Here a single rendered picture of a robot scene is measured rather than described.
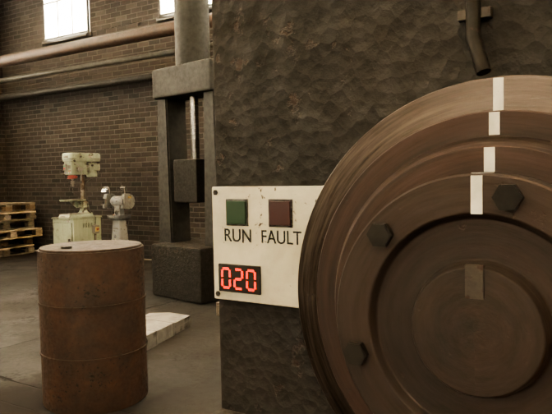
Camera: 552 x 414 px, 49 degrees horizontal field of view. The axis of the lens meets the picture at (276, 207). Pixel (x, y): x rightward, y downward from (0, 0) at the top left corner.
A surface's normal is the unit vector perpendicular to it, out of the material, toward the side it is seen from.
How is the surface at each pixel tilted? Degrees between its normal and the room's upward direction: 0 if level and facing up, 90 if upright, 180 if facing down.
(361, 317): 90
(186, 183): 90
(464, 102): 90
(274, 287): 90
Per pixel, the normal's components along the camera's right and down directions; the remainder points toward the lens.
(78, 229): 0.84, 0.01
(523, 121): -0.54, 0.06
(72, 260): -0.02, 0.05
